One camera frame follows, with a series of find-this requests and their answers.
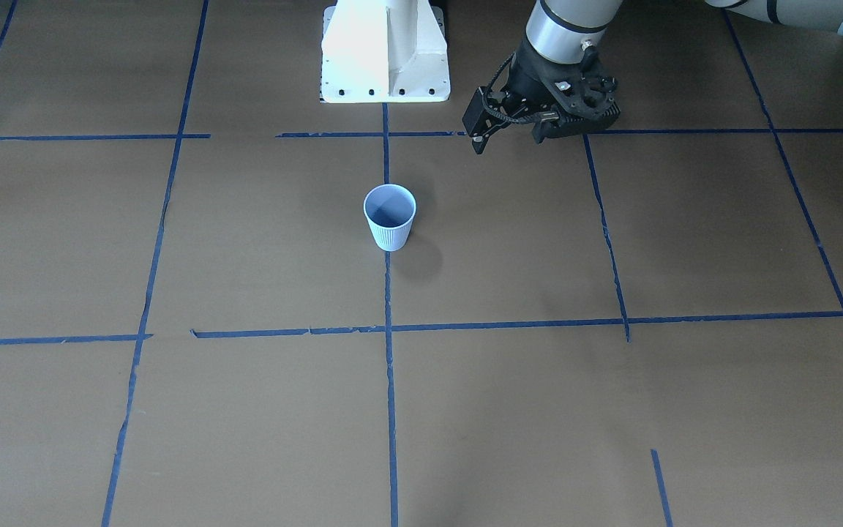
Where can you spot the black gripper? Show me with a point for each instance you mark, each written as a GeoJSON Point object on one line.
{"type": "Point", "coordinates": [523, 86]}

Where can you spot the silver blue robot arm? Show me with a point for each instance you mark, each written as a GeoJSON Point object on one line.
{"type": "Point", "coordinates": [559, 30]}

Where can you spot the blue ribbed plastic cup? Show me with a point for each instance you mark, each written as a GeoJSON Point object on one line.
{"type": "Point", "coordinates": [390, 210]}

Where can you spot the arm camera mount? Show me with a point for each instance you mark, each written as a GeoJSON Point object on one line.
{"type": "Point", "coordinates": [575, 99]}

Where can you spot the white pedestal base plate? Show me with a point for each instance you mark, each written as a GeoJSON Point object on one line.
{"type": "Point", "coordinates": [384, 52]}

